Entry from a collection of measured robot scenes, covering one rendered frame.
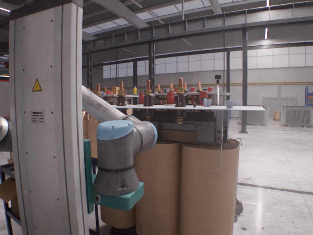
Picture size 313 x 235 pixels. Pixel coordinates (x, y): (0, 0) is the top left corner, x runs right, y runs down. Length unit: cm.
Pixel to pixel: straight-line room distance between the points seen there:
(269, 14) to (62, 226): 974
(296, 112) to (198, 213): 1235
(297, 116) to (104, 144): 1311
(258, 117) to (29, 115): 1284
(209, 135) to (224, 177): 31
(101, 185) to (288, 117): 1311
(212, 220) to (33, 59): 146
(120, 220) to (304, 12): 957
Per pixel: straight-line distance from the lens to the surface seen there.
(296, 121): 1367
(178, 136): 161
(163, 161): 158
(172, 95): 196
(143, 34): 1146
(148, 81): 157
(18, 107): 93
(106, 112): 103
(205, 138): 144
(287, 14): 993
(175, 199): 174
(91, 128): 438
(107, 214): 213
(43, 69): 83
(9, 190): 172
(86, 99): 111
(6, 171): 180
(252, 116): 1338
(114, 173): 80
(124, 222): 208
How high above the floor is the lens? 140
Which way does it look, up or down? 4 degrees down
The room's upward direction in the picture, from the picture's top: straight up
